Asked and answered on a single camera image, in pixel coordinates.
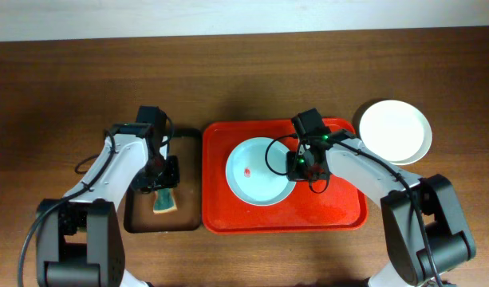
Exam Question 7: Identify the green and yellow sponge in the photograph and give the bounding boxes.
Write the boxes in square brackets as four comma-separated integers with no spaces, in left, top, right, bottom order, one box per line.
[152,188,178,214]

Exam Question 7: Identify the light blue plate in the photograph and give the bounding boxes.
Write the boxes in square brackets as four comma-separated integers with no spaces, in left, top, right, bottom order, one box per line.
[225,137,296,206]

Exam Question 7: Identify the white plate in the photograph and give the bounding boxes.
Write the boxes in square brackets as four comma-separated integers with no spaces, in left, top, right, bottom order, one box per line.
[358,100,432,163]

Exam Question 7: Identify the light green plate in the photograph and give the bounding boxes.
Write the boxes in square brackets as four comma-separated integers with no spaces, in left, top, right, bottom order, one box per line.
[391,132,432,166]

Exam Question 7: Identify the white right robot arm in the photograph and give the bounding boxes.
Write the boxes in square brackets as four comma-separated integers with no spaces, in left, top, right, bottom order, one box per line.
[286,128,476,287]

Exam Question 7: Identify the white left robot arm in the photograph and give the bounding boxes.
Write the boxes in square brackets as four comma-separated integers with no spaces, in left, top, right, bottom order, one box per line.
[27,122,179,287]

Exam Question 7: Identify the black shallow sponge tray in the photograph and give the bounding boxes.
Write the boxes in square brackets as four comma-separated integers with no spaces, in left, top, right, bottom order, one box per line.
[124,128,202,234]

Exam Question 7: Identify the red plastic tray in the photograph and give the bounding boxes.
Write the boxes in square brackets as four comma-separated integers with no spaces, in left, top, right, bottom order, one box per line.
[201,120,369,234]

